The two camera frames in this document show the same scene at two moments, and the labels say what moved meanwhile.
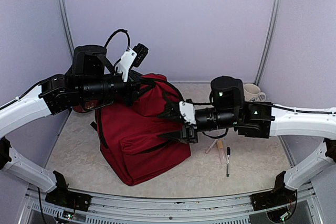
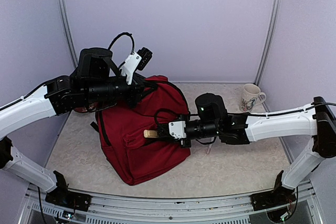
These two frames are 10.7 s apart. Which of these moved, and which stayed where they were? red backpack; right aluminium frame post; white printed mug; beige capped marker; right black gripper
Moved: right black gripper; beige capped marker
Stayed: right aluminium frame post; red backpack; white printed mug
